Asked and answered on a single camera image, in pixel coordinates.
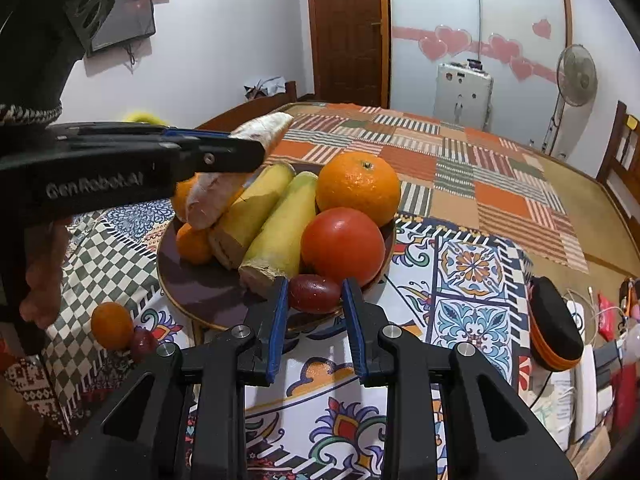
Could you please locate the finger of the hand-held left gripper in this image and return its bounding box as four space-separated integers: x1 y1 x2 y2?
172 136 267 177
160 127 236 142

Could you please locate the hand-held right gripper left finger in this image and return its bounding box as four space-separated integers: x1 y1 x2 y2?
50 277 291 480

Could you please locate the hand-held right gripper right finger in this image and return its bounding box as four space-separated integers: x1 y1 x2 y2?
341 277 578 480

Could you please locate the dark red grape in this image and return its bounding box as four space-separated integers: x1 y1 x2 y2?
287 275 344 315

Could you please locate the peeled pomelo segment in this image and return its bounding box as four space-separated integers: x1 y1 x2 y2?
186 112 295 231

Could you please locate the yellow sugarcane piece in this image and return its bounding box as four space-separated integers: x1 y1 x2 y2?
207 162 296 271
238 171 319 291

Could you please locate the large orange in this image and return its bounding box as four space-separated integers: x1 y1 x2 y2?
315 152 402 228
171 176 202 222

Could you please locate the red tomato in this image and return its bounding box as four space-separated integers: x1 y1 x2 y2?
300 207 387 288

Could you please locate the purple round plate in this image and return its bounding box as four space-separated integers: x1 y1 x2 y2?
156 160 397 332

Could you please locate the small tangerine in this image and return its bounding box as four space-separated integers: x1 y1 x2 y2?
90 302 135 351
175 222 215 266

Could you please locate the person's left forearm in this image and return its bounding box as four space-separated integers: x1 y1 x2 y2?
0 0 76 127

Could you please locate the person's left hand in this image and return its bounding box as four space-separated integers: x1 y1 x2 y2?
19 217 72 330

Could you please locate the wooden bed footboard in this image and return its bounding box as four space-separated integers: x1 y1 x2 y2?
195 81 299 133

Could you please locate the yellow foam tube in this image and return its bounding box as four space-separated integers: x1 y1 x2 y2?
122 110 169 125

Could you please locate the pile of clothes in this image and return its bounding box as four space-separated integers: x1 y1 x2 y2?
244 76 287 102

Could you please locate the patterned patchwork cloth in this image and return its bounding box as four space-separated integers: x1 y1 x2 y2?
0 205 536 480

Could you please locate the dark grape on cloth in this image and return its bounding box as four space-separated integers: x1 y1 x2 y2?
130 328 160 363

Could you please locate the brown wooden door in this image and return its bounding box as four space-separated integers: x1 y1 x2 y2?
305 0 392 109

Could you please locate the orange striped patchwork blanket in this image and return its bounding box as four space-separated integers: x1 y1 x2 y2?
250 102 591 275

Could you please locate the black and orange case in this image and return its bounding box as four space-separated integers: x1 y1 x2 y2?
528 276 585 372

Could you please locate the white boxy appliance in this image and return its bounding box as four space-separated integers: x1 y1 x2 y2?
432 61 494 132

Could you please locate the white paper box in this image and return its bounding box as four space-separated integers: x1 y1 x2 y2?
570 300 617 443

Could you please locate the red packet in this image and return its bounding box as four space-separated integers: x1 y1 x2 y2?
597 294 622 344

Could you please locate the wooden bed headboard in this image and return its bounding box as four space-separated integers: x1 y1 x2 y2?
596 101 640 213

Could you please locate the standing electric fan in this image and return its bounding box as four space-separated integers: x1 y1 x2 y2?
542 44 599 159

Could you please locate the white charging cable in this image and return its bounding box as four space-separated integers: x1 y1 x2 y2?
564 286 628 322

